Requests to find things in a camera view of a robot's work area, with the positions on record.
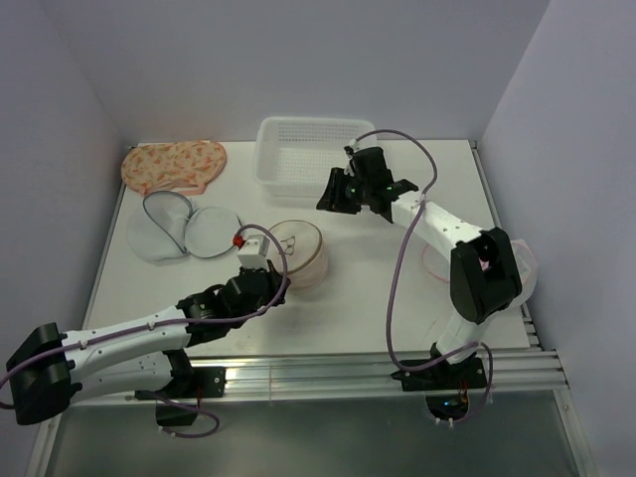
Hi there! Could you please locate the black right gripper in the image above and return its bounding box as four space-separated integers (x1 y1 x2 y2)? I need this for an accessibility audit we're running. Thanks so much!
316 168 371 216

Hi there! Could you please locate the tan-trimmed white laundry bag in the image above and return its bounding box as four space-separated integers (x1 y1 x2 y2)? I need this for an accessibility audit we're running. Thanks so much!
269 220 329 293

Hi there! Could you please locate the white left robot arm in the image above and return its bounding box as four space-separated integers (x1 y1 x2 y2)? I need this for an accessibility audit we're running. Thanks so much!
1 263 289 426

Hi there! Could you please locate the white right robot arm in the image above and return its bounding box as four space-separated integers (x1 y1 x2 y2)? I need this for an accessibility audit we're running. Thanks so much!
317 146 523 393

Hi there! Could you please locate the white plastic laundry basket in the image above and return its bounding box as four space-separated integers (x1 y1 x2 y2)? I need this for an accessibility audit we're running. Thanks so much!
253 116 375 198

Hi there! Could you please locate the grey-trimmed white laundry bag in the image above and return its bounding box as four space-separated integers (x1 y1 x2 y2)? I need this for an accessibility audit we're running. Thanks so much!
126 191 241 262

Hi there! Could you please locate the pink-trimmed white laundry bag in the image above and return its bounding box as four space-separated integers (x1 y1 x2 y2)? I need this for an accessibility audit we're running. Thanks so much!
422 239 539 308

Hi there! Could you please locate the floral orange laundry bag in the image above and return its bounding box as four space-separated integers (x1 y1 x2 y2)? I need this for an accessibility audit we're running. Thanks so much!
120 140 228 197

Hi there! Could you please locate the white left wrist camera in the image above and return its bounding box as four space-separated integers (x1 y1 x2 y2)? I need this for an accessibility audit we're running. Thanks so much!
233 235 270 270

